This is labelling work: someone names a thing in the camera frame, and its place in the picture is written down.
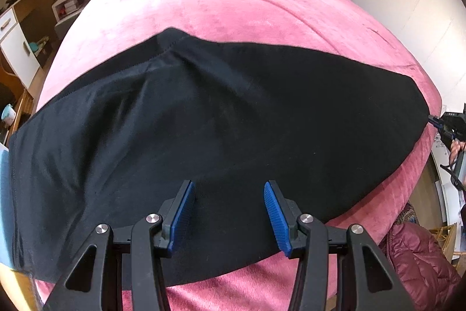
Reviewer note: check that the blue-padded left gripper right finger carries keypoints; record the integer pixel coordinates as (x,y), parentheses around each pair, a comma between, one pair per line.
(283,214)

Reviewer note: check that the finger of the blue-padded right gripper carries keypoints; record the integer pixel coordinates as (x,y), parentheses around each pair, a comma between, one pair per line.
(437,122)

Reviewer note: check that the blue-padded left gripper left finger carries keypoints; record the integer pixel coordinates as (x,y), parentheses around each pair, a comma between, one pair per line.
(176,219)

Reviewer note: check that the black pants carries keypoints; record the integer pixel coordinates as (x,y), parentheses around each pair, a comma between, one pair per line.
(121,139)

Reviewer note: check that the person right hand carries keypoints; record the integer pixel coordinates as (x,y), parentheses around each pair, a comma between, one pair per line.
(455,148)

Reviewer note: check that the maroon puffer jacket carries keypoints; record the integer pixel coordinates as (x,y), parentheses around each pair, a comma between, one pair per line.
(421,265)

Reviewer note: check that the blue white chair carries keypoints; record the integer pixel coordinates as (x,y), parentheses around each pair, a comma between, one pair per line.
(6,209)

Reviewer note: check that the teal white jar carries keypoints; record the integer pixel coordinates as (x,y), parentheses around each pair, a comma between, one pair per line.
(8,115)

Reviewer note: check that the pink bed sheet mattress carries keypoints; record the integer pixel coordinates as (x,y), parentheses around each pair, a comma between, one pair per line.
(107,27)

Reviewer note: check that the white grey bedside table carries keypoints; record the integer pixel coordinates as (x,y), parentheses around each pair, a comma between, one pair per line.
(65,13)

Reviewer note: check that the wooden desk with white cabinet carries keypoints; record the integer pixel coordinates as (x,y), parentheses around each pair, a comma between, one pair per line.
(27,32)

